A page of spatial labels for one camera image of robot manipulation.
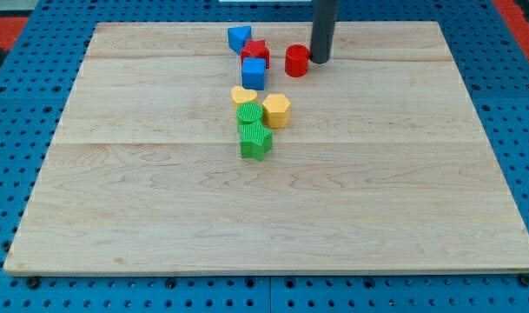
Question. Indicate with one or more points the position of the grey cylindrical robot arm rod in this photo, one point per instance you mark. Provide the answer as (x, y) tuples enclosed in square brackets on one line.
[(325, 15)]

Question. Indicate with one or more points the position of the green star block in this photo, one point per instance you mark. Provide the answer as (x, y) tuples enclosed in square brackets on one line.
[(255, 140)]

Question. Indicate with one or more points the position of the green cylinder block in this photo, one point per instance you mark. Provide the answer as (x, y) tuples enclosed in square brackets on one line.
[(248, 113)]

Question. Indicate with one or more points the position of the yellow hexagon block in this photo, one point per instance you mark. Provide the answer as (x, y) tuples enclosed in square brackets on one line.
[(276, 111)]

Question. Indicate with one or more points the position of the yellow heart block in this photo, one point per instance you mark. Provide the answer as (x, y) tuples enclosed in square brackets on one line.
[(239, 95)]

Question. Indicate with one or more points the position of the light wooden board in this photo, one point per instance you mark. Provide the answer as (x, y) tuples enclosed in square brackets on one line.
[(383, 169)]

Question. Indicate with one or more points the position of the blue cube block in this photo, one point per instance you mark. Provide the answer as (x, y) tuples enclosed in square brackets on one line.
[(253, 73)]

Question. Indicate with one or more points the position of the red cylinder block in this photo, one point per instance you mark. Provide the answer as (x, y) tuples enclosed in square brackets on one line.
[(296, 60)]

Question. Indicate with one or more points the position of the red star block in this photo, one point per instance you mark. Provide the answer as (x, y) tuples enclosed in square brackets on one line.
[(255, 49)]

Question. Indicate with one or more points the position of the blue perforated metal base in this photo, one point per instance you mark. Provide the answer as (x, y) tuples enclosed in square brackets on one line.
[(36, 78)]

